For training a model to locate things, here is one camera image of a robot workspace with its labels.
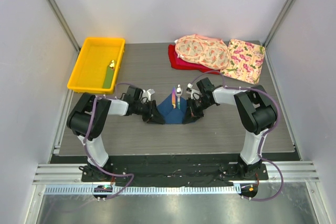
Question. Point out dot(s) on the yellow plastic bin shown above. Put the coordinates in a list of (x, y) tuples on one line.
[(90, 68)]

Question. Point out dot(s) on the red folded cloth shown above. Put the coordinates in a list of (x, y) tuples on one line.
[(180, 64)]

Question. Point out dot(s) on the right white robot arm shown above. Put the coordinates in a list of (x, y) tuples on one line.
[(257, 110)]

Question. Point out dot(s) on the left aluminium corner post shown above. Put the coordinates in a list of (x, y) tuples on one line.
[(56, 10)]

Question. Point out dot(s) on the blue paper napkin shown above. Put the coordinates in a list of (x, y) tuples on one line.
[(171, 115)]

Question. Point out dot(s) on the aluminium corner post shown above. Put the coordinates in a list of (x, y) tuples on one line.
[(56, 10), (278, 21)]

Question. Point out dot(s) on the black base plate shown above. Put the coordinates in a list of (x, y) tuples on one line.
[(197, 170)]

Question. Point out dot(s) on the iridescent rainbow knife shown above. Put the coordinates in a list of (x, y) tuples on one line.
[(173, 97)]

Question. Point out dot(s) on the green gold-tipped utensil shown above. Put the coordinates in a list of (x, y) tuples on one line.
[(107, 84)]

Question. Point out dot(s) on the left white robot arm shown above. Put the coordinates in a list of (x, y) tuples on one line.
[(88, 117)]

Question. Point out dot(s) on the right aluminium corner post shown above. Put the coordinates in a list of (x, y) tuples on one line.
[(278, 21)]

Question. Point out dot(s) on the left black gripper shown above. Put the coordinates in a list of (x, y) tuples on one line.
[(153, 115)]

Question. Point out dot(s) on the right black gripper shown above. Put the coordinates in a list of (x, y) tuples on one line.
[(192, 114)]

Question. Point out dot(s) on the white slotted cable duct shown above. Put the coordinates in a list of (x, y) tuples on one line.
[(100, 190)]

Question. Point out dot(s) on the floral yellow placemat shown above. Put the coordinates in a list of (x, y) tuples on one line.
[(246, 61)]

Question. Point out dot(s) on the floral round mesh cover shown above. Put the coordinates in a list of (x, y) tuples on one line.
[(208, 52)]

